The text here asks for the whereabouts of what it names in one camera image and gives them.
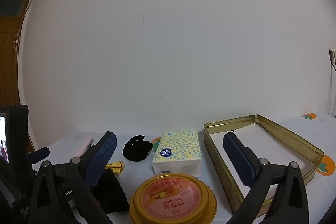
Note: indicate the rectangular gold tin box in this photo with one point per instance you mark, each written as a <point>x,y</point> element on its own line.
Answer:
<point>214,153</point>

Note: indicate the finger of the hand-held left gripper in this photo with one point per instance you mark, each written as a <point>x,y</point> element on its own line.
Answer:
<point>40,153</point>

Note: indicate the white wall socket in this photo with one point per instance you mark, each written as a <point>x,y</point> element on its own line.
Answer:
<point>332,57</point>

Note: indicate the black cloth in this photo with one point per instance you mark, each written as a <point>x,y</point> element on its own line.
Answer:
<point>113,192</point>

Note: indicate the yellow plastic bowl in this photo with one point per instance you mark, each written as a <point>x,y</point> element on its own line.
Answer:
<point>170,197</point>

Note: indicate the yellow patterned tissue pack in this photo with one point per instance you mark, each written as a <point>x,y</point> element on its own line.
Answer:
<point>178,150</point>

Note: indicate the yellow sock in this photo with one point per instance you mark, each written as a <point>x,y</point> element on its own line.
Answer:
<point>116,166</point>

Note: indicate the brown wooden door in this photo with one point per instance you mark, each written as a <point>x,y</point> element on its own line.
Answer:
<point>10,43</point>

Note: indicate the persimmon print white tablecloth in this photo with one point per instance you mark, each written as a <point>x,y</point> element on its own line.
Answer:
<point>309,129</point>

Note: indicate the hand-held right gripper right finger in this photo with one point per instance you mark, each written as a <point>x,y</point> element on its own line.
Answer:
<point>237,158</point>

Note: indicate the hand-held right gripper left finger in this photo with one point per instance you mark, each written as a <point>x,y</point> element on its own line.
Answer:
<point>101,161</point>

